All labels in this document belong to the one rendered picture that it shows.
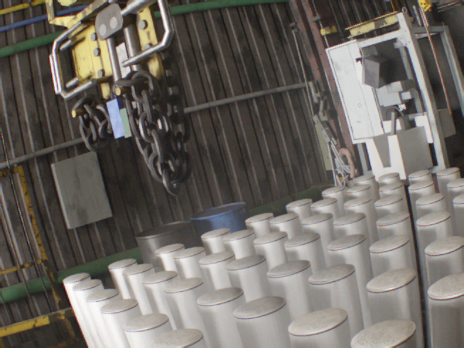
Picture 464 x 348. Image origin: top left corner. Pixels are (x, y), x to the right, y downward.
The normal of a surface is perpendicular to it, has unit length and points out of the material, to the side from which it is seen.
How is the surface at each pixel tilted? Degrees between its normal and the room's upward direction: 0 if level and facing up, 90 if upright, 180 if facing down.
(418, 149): 90
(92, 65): 90
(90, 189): 90
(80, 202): 90
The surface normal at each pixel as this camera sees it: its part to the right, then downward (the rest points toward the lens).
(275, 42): 0.45, -0.04
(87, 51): -0.69, 0.24
